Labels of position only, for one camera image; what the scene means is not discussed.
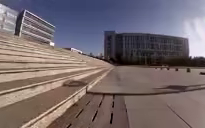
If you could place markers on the low white building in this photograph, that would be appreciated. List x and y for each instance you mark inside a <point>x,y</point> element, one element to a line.
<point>74,50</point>

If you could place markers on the grey stone paved plaza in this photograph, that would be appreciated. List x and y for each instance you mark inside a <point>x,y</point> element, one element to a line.
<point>146,80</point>

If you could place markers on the slotted drain grate strip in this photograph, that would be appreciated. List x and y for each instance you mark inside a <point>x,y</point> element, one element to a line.
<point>96,111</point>

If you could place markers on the large dark curved building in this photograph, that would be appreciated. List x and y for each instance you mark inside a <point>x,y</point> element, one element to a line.
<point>146,46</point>

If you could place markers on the wide pale stone steps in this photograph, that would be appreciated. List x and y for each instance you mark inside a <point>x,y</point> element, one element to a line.
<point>30,66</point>

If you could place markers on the row of dark bollards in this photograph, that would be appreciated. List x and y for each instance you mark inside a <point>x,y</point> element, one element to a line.
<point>176,69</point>

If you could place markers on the white banded building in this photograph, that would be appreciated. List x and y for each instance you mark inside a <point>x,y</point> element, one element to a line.
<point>36,26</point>

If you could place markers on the row of dark trees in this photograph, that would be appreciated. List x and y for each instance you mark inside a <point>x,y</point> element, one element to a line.
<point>193,61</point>

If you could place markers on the glass fronted building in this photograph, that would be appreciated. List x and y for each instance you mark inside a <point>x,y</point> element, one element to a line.
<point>1,18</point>

